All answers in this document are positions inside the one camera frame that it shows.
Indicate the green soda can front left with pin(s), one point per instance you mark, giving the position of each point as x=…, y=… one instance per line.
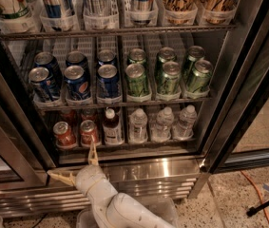
x=137, y=83

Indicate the gold tall can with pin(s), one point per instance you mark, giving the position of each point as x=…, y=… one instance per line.
x=216, y=12
x=179, y=12

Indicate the gold tall can left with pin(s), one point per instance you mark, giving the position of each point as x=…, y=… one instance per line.
x=179, y=12

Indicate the green soda can back left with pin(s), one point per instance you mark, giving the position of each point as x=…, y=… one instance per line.
x=136, y=56

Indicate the blue pepsi can back right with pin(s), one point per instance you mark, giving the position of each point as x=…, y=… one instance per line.
x=106, y=57

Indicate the clear water bottle left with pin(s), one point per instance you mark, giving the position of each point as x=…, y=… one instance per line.
x=137, y=126

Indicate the red coke can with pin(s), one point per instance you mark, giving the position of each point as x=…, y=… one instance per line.
x=64, y=136
x=89, y=133
x=69, y=116
x=89, y=114

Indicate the blue pepsi can front right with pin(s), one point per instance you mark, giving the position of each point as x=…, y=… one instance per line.
x=108, y=82

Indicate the blue pepsi can back left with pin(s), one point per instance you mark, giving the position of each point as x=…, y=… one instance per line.
x=46, y=59

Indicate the green soda can back right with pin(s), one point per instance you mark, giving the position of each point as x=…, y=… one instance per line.
x=194, y=54

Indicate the brown tea bottle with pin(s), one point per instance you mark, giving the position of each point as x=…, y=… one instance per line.
x=112, y=128

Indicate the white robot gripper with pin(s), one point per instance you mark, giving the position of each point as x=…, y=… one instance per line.
x=87, y=177

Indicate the blue pepsi can back middle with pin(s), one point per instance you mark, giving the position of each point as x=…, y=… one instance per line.
x=77, y=58

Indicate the clear water bottle right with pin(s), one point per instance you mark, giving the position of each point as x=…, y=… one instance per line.
x=183, y=128

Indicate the clear plastic bin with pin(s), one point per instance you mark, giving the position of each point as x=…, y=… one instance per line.
x=162, y=207

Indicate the blue red bull can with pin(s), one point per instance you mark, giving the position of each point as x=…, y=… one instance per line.
x=140, y=11

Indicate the stainless steel fridge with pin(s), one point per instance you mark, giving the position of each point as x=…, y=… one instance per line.
x=28, y=148

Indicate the clear water bottle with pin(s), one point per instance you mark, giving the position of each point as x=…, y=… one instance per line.
x=137, y=126
x=161, y=129
x=183, y=128

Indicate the fridge sliding glass door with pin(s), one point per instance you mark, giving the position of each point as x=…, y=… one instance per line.
x=241, y=83

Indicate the blue pepsi can front middle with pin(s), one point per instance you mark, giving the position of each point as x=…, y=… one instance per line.
x=77, y=83

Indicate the gold tall can right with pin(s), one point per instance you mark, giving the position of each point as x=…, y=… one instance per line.
x=216, y=12

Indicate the blue pepsi can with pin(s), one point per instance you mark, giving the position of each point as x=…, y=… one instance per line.
x=77, y=58
x=46, y=59
x=106, y=57
x=44, y=84
x=77, y=83
x=108, y=82

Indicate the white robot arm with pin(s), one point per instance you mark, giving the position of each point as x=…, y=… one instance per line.
x=110, y=208

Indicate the green soda can front middle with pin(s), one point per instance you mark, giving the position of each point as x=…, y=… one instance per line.
x=169, y=78

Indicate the black tripod leg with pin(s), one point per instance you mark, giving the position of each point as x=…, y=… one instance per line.
x=253, y=210

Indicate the clear water bottle middle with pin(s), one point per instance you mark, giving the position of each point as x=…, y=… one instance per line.
x=161, y=129

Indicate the green soda can front right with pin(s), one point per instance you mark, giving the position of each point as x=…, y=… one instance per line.
x=199, y=77

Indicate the green soda can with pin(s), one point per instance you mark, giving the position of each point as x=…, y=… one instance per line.
x=169, y=78
x=199, y=77
x=137, y=83
x=194, y=54
x=164, y=55
x=136, y=56

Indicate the green soda can back middle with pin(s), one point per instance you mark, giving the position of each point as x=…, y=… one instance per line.
x=164, y=55

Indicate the blue silver tall can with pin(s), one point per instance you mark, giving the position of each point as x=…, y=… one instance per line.
x=59, y=8

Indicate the blue pepsi can front left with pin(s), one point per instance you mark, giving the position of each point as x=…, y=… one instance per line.
x=44, y=84

